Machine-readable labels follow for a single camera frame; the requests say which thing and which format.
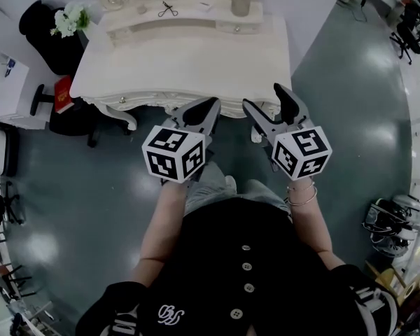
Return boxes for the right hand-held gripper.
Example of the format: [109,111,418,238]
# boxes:
[241,82,334,182]

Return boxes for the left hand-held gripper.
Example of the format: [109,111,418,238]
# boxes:
[141,96,223,186]

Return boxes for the small glass jar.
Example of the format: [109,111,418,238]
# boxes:
[230,0,252,18]

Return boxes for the person's left forearm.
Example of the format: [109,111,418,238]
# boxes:
[130,178,189,287]

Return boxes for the person's right forearm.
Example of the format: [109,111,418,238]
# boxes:
[286,178,347,272]

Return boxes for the white dressing table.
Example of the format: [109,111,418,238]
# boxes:
[69,0,292,144]

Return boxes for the person's grey jeans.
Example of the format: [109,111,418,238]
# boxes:
[183,160,292,221]

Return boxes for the black eyelash curler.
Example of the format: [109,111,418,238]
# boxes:
[157,0,180,18]

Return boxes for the red book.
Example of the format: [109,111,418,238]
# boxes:
[52,75,75,115]

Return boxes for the pile of grey headgear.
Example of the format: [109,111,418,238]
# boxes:
[361,194,420,259]

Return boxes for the person's black buttoned shirt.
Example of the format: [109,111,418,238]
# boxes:
[74,195,400,336]

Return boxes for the white flower bouquet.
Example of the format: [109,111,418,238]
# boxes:
[49,1,92,39]

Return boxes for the white desk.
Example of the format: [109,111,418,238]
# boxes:
[0,43,31,131]

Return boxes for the thin chain bracelet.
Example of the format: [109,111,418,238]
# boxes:
[286,181,316,193]

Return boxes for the silver bangle bracelet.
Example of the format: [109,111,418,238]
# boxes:
[287,186,319,207]

